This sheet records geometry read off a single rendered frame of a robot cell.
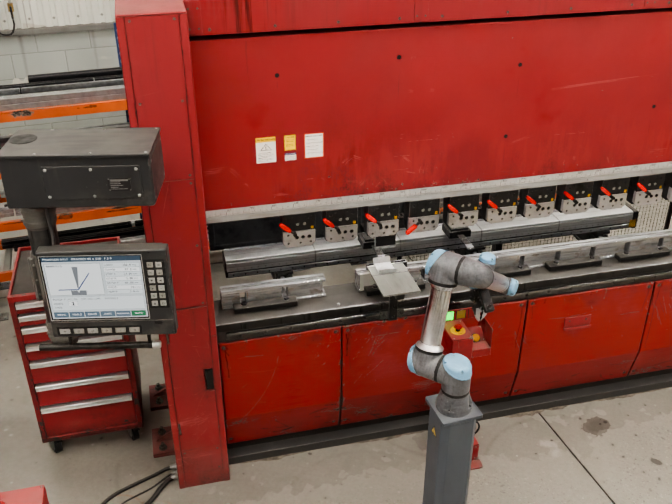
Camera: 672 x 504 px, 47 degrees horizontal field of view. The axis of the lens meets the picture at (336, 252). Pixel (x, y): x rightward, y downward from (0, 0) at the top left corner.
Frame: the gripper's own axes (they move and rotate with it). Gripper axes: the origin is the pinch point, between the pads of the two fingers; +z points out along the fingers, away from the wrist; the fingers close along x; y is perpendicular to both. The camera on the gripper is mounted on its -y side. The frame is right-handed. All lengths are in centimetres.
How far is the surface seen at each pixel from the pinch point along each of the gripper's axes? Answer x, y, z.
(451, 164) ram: 7, 37, -64
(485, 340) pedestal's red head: -4.5, -0.3, 13.2
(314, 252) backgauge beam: 66, 60, -8
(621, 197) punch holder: -85, 34, -37
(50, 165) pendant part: 173, -17, -109
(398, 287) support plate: 36.9, 13.4, -15.1
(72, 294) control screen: 173, -23, -61
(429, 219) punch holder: 16, 34, -37
